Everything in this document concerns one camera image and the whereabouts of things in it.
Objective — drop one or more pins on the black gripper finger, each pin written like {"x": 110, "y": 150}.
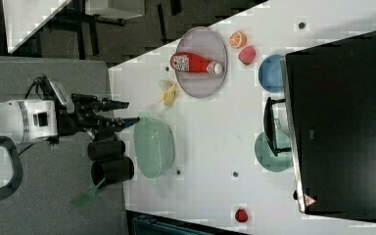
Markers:
{"x": 116, "y": 124}
{"x": 109, "y": 105}

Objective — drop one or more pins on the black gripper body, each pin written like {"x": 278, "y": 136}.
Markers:
{"x": 77, "y": 115}

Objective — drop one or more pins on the mint green strainer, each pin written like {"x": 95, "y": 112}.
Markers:
{"x": 154, "y": 146}

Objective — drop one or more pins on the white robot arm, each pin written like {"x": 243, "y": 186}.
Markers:
{"x": 33, "y": 121}

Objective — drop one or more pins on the small black cup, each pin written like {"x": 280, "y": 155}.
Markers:
{"x": 102, "y": 151}

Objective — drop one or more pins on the large black cup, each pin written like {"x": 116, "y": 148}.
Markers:
{"x": 112, "y": 171}

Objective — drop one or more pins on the peeled toy banana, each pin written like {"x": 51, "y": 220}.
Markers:
{"x": 168, "y": 91}

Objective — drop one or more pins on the green spatula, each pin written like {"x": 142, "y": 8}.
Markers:
{"x": 87, "y": 197}

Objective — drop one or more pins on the red ketchup bottle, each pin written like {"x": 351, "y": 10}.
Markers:
{"x": 193, "y": 63}

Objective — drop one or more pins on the grey round plate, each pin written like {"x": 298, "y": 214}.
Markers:
{"x": 208, "y": 44}

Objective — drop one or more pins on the orange slice toy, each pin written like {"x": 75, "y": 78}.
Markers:
{"x": 237, "y": 39}

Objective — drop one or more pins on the mint green mug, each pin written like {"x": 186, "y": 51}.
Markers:
{"x": 265, "y": 156}

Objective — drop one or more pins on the small red strawberry toy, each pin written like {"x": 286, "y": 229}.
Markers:
{"x": 241, "y": 216}

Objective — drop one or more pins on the blue bowl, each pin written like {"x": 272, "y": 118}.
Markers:
{"x": 270, "y": 74}

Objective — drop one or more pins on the black toaster oven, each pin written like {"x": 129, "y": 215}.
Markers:
{"x": 330, "y": 100}

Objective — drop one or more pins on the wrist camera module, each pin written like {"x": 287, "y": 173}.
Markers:
{"x": 63, "y": 96}

